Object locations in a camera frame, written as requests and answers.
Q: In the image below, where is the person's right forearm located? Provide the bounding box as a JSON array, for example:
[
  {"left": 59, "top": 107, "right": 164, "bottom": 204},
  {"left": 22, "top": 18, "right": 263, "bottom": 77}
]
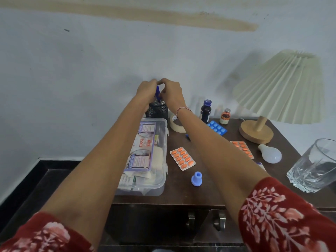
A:
[{"left": 175, "top": 106, "right": 271, "bottom": 223}]

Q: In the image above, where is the red floral left sleeve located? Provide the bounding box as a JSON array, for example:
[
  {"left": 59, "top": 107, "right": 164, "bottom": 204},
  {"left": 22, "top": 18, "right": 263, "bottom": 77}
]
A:
[{"left": 0, "top": 211, "right": 96, "bottom": 252}]

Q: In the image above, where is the clear drinking glass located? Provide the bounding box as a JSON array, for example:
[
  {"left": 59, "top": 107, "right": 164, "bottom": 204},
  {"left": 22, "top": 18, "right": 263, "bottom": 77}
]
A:
[{"left": 286, "top": 138, "right": 336, "bottom": 193}]

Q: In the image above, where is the blue pill blister pack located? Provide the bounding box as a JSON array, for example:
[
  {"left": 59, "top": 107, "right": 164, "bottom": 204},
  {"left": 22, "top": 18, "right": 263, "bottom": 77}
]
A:
[{"left": 206, "top": 120, "right": 228, "bottom": 136}]

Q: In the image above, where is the person's left forearm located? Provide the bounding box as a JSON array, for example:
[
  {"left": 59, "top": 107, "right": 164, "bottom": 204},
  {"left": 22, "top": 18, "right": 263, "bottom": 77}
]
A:
[{"left": 39, "top": 96, "right": 151, "bottom": 249}]

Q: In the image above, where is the thread bracelet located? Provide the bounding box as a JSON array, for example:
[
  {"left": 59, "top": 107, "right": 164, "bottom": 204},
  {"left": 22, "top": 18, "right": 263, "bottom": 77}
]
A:
[{"left": 176, "top": 106, "right": 193, "bottom": 119}]

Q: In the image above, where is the dark syrup bottle blue cap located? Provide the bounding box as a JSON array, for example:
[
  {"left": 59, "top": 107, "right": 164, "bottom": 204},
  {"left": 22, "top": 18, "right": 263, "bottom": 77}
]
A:
[{"left": 200, "top": 99, "right": 212, "bottom": 124}]

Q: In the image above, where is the person's right hand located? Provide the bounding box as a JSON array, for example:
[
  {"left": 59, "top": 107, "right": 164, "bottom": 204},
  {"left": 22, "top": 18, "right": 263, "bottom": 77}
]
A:
[{"left": 157, "top": 78, "right": 186, "bottom": 115}]

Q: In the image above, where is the person's left hand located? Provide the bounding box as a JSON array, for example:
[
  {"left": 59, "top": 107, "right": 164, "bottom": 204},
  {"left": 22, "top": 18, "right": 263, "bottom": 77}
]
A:
[{"left": 136, "top": 79, "right": 159, "bottom": 105}]

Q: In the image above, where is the dark wooden cabinet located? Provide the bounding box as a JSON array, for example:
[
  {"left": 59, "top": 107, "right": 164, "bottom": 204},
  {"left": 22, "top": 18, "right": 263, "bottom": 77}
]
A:
[{"left": 98, "top": 118, "right": 336, "bottom": 246}]

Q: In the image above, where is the white light bulb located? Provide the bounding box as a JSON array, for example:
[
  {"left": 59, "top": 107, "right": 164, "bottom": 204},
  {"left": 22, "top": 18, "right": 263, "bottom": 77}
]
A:
[{"left": 258, "top": 143, "right": 282, "bottom": 164}]

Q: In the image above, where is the red floral sleeve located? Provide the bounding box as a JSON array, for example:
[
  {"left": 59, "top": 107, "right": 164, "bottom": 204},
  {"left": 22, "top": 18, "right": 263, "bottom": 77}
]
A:
[
  {"left": 0, "top": 211, "right": 96, "bottom": 252},
  {"left": 238, "top": 177, "right": 336, "bottom": 252}
]

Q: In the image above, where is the black mesh pen holder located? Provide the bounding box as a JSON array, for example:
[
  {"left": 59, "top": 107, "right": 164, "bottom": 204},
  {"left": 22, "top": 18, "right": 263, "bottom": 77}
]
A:
[{"left": 145, "top": 100, "right": 169, "bottom": 120}]

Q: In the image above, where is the small brown medicine vial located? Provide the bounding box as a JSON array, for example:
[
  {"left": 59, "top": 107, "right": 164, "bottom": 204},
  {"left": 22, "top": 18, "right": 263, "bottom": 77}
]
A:
[{"left": 219, "top": 108, "right": 231, "bottom": 125}]

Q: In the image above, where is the small blue plastic cap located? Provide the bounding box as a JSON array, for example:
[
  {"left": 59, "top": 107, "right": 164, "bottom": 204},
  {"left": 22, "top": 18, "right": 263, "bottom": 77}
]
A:
[{"left": 191, "top": 171, "right": 203, "bottom": 187}]

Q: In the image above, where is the pleated shade table lamp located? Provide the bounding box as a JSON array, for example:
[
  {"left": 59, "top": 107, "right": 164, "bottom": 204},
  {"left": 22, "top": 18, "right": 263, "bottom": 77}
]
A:
[{"left": 232, "top": 49, "right": 326, "bottom": 145}]

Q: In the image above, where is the orange pill blister pack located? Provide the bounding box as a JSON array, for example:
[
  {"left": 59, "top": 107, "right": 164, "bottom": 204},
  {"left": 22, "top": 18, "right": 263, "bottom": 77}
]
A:
[
  {"left": 230, "top": 141, "right": 254, "bottom": 159},
  {"left": 170, "top": 147, "right": 196, "bottom": 171}
]

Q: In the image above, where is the metal cabinet handle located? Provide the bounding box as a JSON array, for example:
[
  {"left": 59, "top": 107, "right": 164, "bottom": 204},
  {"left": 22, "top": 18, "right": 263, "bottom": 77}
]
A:
[
  {"left": 186, "top": 210, "right": 196, "bottom": 231},
  {"left": 213, "top": 210, "right": 227, "bottom": 232}
]

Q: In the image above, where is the roll of masking tape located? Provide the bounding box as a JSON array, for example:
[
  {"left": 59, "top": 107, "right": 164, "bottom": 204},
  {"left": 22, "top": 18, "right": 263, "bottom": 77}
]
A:
[{"left": 169, "top": 114, "right": 187, "bottom": 133}]

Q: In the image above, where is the red floral right sleeve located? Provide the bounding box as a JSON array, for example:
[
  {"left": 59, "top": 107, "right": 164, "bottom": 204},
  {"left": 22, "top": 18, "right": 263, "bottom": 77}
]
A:
[{"left": 238, "top": 177, "right": 336, "bottom": 252}]

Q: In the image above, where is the clear plastic first aid box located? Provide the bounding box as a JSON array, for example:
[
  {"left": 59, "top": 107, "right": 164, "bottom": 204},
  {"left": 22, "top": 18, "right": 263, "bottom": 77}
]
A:
[{"left": 115, "top": 117, "right": 169, "bottom": 197}]

